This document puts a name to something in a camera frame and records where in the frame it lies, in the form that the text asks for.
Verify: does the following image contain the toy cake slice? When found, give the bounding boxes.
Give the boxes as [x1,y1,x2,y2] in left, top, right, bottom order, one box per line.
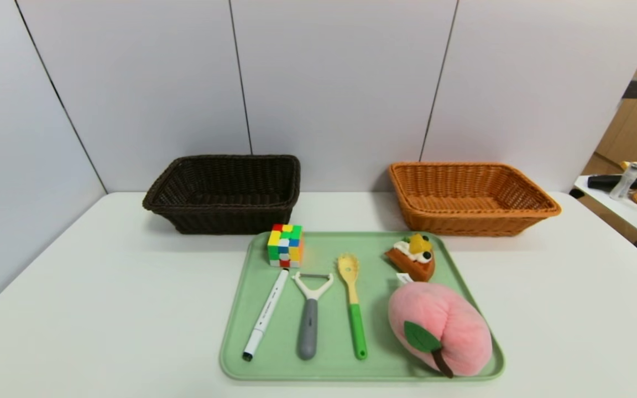
[384,233,436,282]

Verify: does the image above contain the white marker pen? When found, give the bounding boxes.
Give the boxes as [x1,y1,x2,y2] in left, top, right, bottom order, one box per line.
[242,268,290,363]

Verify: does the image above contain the white peeler grey handle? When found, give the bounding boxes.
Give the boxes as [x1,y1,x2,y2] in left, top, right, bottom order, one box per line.
[291,272,335,361]

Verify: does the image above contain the yellow spoon green handle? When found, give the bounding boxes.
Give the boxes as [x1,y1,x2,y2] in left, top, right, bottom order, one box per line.
[337,253,368,362]

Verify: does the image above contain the pink plush peach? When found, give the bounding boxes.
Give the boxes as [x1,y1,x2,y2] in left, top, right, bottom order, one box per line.
[388,281,493,379]

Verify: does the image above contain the dark brown wicker basket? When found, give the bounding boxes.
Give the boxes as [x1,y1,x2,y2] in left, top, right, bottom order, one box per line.
[142,154,301,235]

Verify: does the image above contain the orange wicker basket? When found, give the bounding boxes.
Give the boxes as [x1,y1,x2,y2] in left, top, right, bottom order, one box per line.
[388,161,562,237]

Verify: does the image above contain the multicolour puzzle cube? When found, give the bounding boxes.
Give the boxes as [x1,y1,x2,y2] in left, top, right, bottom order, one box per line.
[267,223,304,269]

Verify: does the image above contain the light green plastic tray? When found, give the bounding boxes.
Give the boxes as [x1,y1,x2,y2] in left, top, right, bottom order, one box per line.
[219,231,506,383]

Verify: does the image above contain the black flat case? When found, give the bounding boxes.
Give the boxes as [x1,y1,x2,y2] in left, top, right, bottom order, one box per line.
[587,175,637,193]

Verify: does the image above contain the clear plastic bottle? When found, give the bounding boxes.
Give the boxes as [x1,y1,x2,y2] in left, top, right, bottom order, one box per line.
[609,163,637,200]

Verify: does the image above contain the white side table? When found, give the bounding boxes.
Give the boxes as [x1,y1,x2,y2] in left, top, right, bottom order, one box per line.
[573,174,637,242]

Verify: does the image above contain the wooden cabinet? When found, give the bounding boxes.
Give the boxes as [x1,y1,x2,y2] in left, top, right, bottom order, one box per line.
[581,6,637,177]

